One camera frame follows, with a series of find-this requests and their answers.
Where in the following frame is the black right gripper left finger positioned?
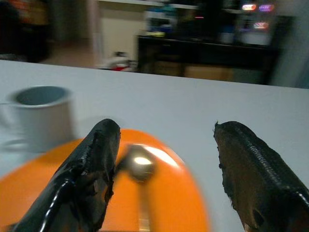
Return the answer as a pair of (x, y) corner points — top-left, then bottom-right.
(11, 118), (121, 232)

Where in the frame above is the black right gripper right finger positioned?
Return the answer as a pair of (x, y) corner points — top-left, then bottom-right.
(213, 120), (309, 232)

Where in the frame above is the silver metal spoon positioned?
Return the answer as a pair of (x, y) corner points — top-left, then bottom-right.
(115, 144), (156, 232)

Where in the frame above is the white ceramic mug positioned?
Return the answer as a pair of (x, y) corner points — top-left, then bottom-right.
(0, 86), (74, 153)

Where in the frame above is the orange round plate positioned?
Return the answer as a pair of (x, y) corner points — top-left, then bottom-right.
(0, 129), (210, 232)

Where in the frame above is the red and white floor object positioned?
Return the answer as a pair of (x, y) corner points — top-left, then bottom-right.
(98, 51), (136, 73)

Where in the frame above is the black shelf unit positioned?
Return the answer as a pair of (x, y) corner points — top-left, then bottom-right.
(136, 14), (294, 85)

